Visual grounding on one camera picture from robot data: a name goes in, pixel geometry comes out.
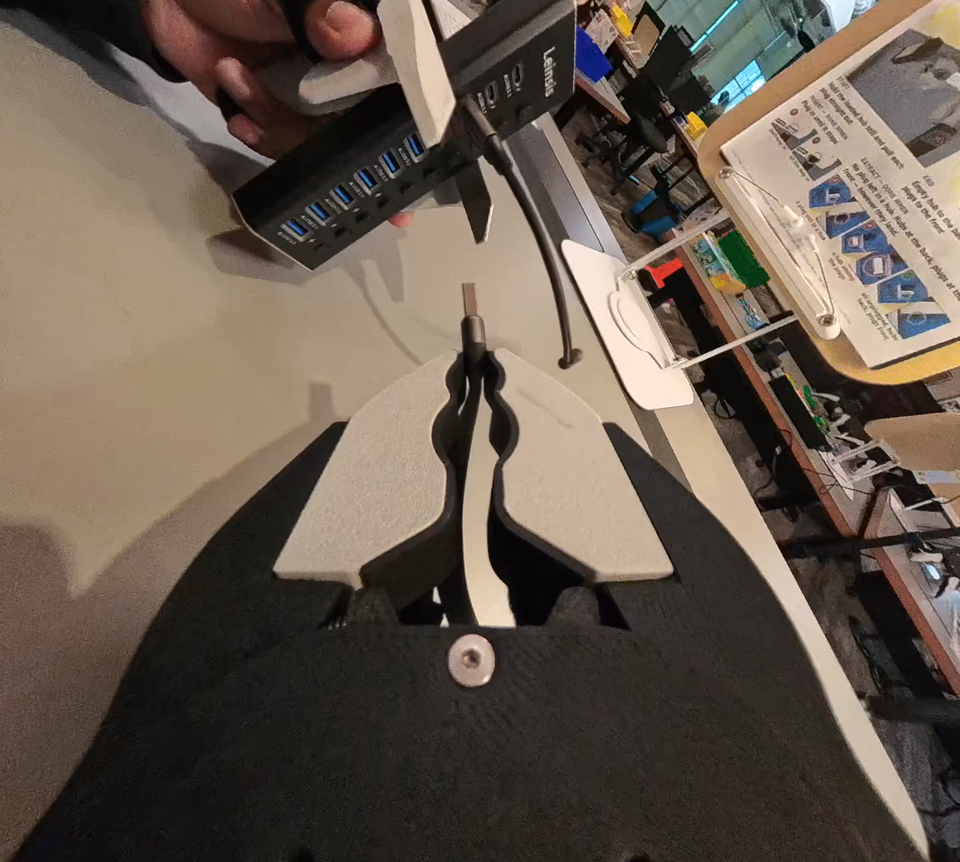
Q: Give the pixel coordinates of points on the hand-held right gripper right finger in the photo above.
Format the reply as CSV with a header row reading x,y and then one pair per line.
x,y
577,495

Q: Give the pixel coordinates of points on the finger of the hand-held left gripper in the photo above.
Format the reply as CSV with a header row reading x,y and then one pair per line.
x,y
420,75
474,202

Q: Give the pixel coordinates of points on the colourful toy box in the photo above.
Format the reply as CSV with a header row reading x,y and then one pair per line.
x,y
742,262

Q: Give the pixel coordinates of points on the black usb hub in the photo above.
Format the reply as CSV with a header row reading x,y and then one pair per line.
x,y
517,37

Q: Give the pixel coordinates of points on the grey desk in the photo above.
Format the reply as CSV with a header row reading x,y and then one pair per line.
x,y
150,352

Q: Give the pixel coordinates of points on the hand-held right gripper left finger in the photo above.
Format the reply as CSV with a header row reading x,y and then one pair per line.
x,y
375,495

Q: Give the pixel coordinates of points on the printed instruction sheet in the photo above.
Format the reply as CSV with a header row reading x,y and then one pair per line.
x,y
885,150

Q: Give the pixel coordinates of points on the white document stand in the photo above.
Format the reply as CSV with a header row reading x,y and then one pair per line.
x,y
645,367

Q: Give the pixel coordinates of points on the red plastic object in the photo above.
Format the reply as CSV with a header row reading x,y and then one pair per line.
x,y
664,273

